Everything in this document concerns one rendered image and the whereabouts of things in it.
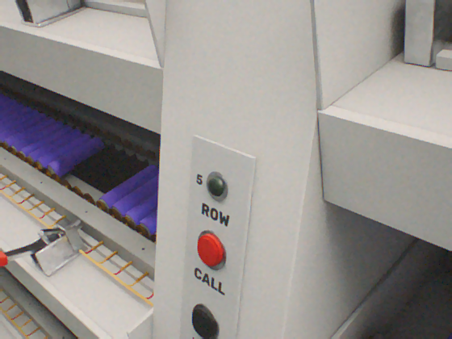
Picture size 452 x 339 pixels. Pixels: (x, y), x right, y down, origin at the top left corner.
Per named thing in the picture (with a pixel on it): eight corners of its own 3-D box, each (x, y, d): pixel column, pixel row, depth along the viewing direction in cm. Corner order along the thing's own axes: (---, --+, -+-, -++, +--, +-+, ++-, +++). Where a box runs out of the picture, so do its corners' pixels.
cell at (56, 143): (85, 144, 60) (37, 171, 56) (77, 140, 61) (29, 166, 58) (81, 130, 59) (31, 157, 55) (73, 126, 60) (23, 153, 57)
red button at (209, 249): (216, 273, 25) (219, 243, 24) (194, 259, 26) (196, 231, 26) (230, 266, 26) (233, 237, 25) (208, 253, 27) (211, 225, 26)
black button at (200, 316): (210, 345, 26) (212, 319, 26) (189, 329, 28) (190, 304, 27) (223, 337, 27) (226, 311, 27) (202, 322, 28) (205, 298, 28)
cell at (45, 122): (60, 131, 64) (12, 156, 60) (52, 127, 65) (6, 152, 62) (54, 118, 63) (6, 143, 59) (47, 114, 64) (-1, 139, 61)
